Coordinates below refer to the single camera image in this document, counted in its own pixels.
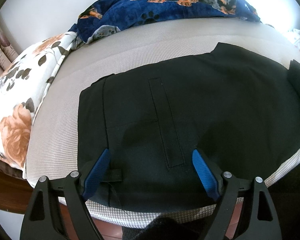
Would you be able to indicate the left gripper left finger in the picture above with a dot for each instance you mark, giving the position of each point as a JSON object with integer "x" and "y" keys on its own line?
{"x": 43, "y": 218}

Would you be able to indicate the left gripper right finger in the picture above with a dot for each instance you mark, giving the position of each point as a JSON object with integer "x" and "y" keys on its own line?
{"x": 258, "y": 218}

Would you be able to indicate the black pants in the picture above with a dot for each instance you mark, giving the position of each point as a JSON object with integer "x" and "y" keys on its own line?
{"x": 137, "y": 130}

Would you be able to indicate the beige woven mattress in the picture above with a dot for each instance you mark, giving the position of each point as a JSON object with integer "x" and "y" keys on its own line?
{"x": 52, "y": 150}

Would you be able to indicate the white floral pillow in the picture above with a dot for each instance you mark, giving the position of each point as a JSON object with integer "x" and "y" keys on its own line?
{"x": 22, "y": 89}

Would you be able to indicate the brown striped curtain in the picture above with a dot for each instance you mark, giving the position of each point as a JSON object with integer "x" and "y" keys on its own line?
{"x": 2, "y": 50}

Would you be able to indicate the navy dog print blanket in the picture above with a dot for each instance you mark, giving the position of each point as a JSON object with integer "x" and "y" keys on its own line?
{"x": 107, "y": 17}

